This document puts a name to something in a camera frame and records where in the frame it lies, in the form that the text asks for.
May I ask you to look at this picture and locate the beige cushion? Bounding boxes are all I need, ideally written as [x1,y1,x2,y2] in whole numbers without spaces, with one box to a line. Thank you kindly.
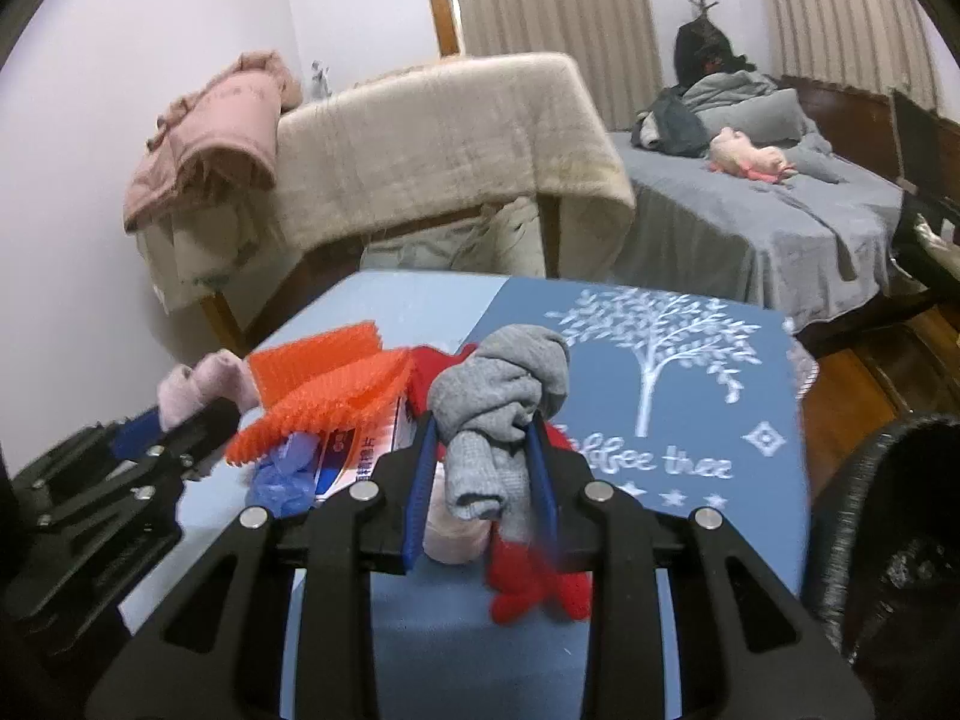
[360,196,545,278]

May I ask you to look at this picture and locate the pink jacket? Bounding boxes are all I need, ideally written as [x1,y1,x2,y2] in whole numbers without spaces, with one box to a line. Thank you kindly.
[124,51,305,235]

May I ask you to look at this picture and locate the dark clothes pile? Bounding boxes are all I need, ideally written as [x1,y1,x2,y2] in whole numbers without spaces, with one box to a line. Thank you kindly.
[630,88,715,160]

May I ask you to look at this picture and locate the black bag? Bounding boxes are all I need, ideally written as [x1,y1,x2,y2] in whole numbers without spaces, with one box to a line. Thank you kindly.
[672,17,752,82]

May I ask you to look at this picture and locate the orange foam net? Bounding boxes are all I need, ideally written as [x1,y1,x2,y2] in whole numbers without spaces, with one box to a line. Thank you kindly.
[225,351,417,467]

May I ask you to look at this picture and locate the blue tree print tablecloth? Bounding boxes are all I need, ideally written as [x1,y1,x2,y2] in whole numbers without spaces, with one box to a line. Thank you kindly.
[120,270,811,720]

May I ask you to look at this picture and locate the wooden bench frame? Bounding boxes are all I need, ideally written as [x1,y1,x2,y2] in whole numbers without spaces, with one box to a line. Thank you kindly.
[199,191,565,355]

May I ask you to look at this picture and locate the grey sock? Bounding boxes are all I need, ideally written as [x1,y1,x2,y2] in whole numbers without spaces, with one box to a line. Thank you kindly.
[427,324,572,545]

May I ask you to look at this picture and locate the grey bed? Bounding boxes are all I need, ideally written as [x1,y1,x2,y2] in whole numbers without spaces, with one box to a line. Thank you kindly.
[606,126,906,332]

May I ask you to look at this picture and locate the white printed box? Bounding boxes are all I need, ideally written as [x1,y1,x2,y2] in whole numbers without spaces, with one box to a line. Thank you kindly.
[313,388,422,505]

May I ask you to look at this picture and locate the grey pillow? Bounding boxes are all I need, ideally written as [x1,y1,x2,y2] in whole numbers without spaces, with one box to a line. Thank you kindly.
[681,70,812,149]

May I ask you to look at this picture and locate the grey quilted cloth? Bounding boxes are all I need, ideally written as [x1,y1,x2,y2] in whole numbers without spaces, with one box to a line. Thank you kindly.
[782,317,820,400]

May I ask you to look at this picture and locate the blue plastic glove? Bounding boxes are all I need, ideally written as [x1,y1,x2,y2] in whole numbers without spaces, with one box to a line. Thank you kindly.
[247,431,332,520]

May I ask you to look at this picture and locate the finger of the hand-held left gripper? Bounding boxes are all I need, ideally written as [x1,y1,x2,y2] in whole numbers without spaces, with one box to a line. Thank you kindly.
[109,406,166,460]
[34,396,242,541]

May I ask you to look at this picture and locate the beige blanket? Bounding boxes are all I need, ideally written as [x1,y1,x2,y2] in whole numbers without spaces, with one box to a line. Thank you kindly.
[274,52,638,257]

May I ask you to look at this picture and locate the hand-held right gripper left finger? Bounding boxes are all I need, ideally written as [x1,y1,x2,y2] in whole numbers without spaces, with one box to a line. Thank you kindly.
[82,412,443,720]

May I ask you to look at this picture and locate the white patterned cloth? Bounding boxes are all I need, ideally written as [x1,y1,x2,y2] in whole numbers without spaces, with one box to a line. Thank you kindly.
[142,184,302,316]

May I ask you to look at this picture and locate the black trash bin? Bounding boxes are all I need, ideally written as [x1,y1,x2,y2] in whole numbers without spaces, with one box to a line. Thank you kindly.
[801,412,960,720]

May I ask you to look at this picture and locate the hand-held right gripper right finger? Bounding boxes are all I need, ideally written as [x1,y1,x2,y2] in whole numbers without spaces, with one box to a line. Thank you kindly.
[525,418,875,720]

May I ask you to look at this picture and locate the pale pink cloth roll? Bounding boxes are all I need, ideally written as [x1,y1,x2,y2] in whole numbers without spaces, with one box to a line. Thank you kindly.
[421,495,490,568]

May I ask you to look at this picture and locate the wooden bed headboard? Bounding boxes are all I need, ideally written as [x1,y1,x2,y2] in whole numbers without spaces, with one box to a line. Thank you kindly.
[778,73,940,190]

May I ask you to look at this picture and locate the black folding chair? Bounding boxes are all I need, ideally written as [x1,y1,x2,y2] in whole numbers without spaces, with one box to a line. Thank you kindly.
[887,87,960,295]

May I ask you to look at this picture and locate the pale pink sock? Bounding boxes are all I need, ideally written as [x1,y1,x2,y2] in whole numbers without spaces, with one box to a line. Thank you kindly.
[157,351,260,428]

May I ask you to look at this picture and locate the pink plush toy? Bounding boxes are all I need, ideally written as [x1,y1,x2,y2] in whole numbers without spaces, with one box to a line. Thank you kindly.
[708,128,797,184]

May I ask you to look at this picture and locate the striped beige curtain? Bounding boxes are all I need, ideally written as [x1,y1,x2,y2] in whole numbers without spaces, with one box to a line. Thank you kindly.
[446,0,666,132]
[752,0,940,115]

